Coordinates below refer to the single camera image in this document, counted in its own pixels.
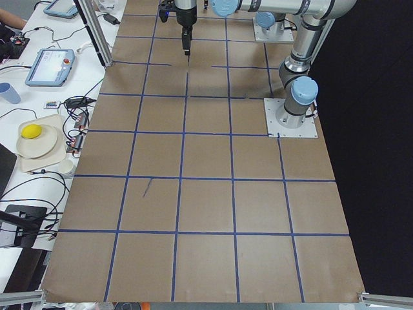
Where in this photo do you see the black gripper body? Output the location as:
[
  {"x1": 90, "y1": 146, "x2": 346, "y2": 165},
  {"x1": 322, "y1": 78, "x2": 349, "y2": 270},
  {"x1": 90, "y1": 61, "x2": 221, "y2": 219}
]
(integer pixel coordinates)
[{"x1": 176, "y1": 0, "x2": 197, "y2": 27}]

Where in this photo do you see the black power adapter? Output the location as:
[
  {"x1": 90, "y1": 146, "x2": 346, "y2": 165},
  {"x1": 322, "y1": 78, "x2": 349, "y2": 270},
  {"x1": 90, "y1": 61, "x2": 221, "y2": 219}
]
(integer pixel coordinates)
[{"x1": 103, "y1": 14, "x2": 120, "y2": 25}]

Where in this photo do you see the far teach pendant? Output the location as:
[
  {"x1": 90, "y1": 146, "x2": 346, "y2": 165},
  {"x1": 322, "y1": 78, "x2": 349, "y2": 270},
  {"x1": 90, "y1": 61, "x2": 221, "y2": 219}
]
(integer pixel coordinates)
[{"x1": 43, "y1": 0, "x2": 78, "y2": 19}]

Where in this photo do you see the teach pendant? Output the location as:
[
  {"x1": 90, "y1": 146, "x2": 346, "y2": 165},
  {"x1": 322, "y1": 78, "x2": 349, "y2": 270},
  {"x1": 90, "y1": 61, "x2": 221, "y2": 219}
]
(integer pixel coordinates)
[
  {"x1": 25, "y1": 48, "x2": 75, "y2": 87},
  {"x1": 43, "y1": 0, "x2": 78, "y2": 19}
]

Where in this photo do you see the near teach pendant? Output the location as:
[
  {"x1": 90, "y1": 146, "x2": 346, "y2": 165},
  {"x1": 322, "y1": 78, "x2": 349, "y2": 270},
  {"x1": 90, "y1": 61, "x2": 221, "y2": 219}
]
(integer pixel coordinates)
[{"x1": 25, "y1": 48, "x2": 75, "y2": 87}]

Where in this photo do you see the beige tray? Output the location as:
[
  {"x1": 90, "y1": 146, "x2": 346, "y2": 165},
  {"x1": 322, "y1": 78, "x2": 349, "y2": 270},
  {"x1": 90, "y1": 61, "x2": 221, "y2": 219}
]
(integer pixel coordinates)
[{"x1": 16, "y1": 114, "x2": 66, "y2": 172}]

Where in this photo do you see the white paper cup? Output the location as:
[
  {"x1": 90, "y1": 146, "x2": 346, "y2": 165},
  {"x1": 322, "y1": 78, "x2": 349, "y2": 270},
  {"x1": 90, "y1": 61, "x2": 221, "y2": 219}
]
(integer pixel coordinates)
[{"x1": 57, "y1": 160, "x2": 76, "y2": 178}]

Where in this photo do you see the yellow lemon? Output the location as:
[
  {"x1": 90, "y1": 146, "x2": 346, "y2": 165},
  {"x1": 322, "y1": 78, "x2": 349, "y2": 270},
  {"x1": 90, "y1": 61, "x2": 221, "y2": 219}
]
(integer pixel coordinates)
[{"x1": 21, "y1": 124, "x2": 43, "y2": 140}]

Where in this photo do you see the beige plate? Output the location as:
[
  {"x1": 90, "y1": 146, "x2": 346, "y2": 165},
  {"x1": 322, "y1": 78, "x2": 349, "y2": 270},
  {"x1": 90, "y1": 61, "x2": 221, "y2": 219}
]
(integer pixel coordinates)
[{"x1": 16, "y1": 125, "x2": 57, "y2": 158}]

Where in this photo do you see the light blue plastic cup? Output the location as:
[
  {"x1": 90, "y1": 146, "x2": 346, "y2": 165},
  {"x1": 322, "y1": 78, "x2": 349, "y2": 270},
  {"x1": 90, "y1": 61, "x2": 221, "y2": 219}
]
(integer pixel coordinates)
[{"x1": 0, "y1": 82, "x2": 21, "y2": 104}]

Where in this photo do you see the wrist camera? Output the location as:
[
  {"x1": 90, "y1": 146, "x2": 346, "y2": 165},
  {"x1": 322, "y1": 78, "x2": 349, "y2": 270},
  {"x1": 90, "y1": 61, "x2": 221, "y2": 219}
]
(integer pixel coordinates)
[{"x1": 158, "y1": 0, "x2": 174, "y2": 23}]

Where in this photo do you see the aluminium frame post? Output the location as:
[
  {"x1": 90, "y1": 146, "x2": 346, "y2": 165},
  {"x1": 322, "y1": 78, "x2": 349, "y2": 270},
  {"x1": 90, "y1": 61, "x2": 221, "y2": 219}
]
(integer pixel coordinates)
[{"x1": 77, "y1": 0, "x2": 114, "y2": 67}]

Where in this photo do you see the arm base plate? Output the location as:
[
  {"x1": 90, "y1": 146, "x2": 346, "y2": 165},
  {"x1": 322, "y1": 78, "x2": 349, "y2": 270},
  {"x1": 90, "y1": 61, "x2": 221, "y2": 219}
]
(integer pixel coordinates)
[
  {"x1": 264, "y1": 98, "x2": 318, "y2": 138},
  {"x1": 253, "y1": 17, "x2": 294, "y2": 44}
]

